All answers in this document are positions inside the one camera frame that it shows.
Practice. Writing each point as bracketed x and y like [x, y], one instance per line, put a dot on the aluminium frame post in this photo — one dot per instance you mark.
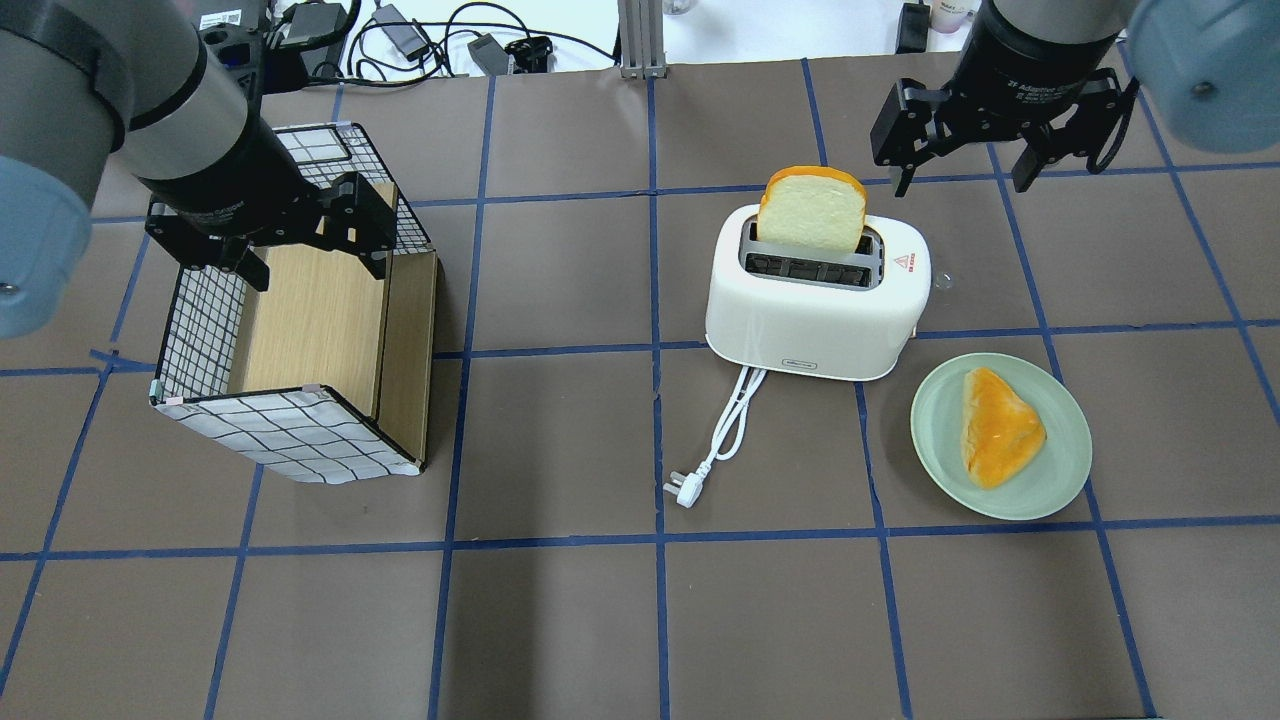
[642, 48]

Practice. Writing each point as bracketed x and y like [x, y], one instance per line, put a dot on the light green plate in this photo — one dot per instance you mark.
[1048, 484]

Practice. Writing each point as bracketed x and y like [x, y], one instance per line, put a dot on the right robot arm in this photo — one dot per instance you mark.
[1210, 67]

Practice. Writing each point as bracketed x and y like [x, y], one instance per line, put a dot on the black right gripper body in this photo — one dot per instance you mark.
[1040, 60]

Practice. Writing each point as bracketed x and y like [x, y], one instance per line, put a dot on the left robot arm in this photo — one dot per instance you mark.
[180, 105]

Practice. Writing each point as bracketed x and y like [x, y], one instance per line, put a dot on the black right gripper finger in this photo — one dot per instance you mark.
[1095, 131]
[917, 124]

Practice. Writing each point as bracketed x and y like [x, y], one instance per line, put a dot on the wire basket with wooden shelf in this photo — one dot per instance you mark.
[325, 377]

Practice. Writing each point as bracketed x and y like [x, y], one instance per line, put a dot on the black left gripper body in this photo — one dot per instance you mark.
[228, 192]

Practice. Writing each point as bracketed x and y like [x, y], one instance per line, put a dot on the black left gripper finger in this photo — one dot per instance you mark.
[359, 218]
[195, 250]

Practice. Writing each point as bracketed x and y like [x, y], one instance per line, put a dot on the white toaster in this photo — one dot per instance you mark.
[844, 316]

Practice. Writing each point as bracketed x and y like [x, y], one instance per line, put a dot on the bread slice in toaster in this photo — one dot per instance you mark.
[817, 208]

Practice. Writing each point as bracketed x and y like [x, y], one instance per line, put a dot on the black power adapter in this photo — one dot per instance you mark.
[490, 56]

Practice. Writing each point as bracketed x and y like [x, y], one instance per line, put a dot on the bread piece on plate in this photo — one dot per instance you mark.
[1001, 432]

